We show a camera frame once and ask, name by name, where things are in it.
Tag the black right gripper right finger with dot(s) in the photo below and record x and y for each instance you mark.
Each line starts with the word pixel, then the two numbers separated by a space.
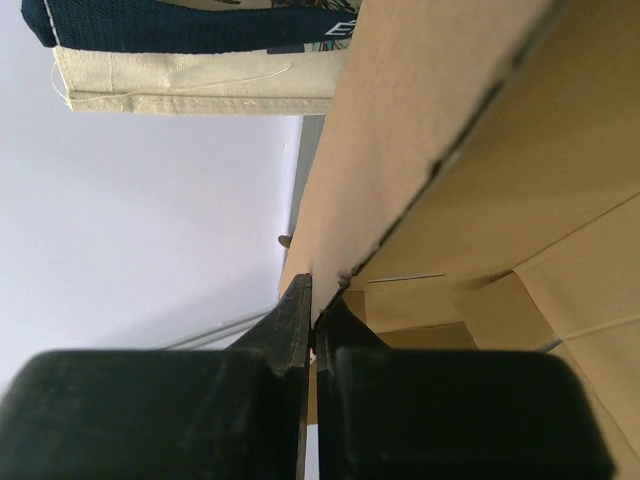
pixel 386 413

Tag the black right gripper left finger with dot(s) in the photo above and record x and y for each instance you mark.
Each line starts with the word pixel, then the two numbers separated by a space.
pixel 236 413

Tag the brown cardboard box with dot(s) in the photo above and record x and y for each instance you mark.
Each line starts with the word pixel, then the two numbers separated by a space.
pixel 479 167

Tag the beige canvas tote bag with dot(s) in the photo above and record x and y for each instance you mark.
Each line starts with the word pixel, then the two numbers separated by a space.
pixel 196 57

